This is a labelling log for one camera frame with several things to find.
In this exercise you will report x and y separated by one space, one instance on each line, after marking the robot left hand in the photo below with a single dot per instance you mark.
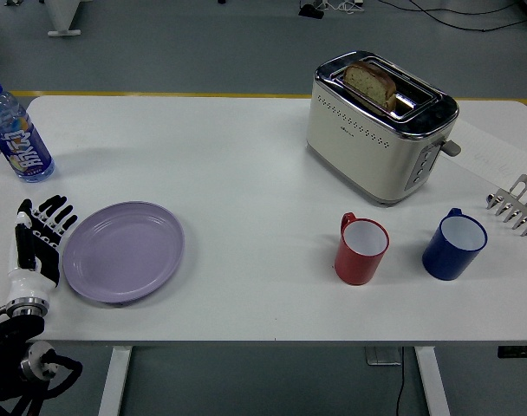
27 277

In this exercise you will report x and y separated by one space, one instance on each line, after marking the lavender plate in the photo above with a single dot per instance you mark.
124 251

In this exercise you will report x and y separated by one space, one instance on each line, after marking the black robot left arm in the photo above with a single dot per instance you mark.
12 355

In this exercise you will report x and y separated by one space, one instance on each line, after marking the white table leg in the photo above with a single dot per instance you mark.
113 381
432 381

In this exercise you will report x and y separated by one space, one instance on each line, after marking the blue drink bottle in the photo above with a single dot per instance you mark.
18 138

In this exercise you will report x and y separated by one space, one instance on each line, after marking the white furniture foot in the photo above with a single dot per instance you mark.
63 17

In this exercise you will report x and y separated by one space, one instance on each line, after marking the red cup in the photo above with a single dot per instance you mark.
360 251

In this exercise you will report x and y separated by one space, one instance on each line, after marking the grey power box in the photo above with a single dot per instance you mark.
382 356

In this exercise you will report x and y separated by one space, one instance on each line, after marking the cream toaster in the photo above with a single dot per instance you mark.
372 143

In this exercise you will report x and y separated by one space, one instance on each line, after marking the black floor adapter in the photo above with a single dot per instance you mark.
311 11

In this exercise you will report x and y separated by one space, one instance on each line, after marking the bread slice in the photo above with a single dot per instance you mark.
369 84

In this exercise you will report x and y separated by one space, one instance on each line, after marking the blue cup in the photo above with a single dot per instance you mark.
453 247

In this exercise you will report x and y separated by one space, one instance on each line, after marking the white paper sheet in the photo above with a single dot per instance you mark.
493 151

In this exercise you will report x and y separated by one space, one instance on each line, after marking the metal toast rack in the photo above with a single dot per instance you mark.
517 203

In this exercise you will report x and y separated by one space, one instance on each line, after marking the black table control panel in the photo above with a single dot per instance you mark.
518 352

